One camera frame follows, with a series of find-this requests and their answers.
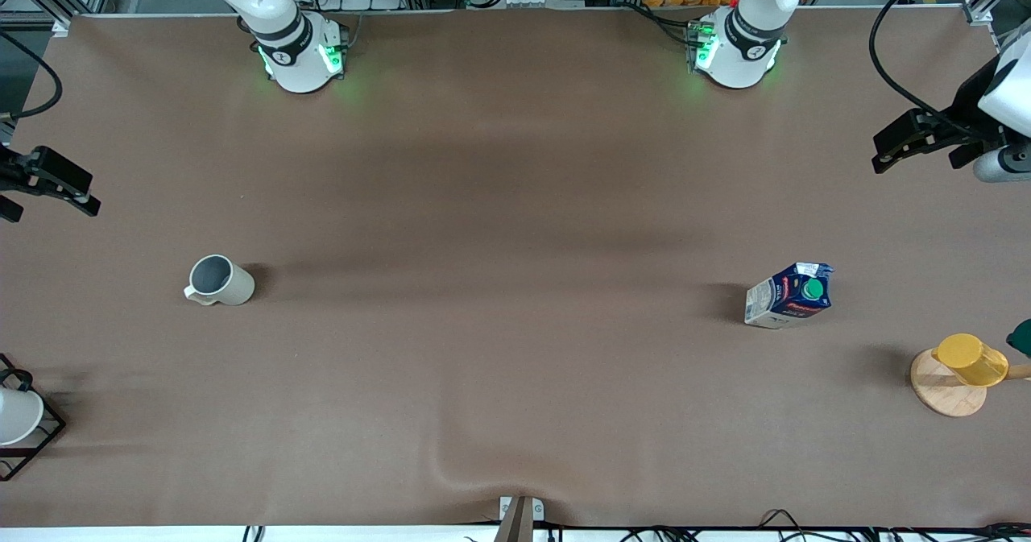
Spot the round wooden cup stand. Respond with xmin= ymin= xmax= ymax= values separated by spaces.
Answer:
xmin=910 ymin=347 xmax=1031 ymax=419

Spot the large table cover sheet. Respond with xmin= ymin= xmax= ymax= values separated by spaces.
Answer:
xmin=0 ymin=6 xmax=1031 ymax=528

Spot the white cup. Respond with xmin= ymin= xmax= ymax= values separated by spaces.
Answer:
xmin=0 ymin=387 xmax=45 ymax=446

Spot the yellow plastic cup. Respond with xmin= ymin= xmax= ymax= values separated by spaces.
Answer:
xmin=932 ymin=333 xmax=1010 ymax=387

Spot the black wire rack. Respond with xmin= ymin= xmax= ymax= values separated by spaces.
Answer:
xmin=0 ymin=353 xmax=67 ymax=482

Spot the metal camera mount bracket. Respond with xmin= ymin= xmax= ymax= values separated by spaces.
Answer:
xmin=493 ymin=495 xmax=545 ymax=542

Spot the black cable bundle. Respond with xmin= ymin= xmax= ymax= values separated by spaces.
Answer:
xmin=757 ymin=508 xmax=1031 ymax=542

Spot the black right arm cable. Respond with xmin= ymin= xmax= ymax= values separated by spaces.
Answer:
xmin=0 ymin=31 xmax=64 ymax=121

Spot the beige ribbed mug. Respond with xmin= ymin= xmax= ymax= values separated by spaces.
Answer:
xmin=184 ymin=254 xmax=256 ymax=308

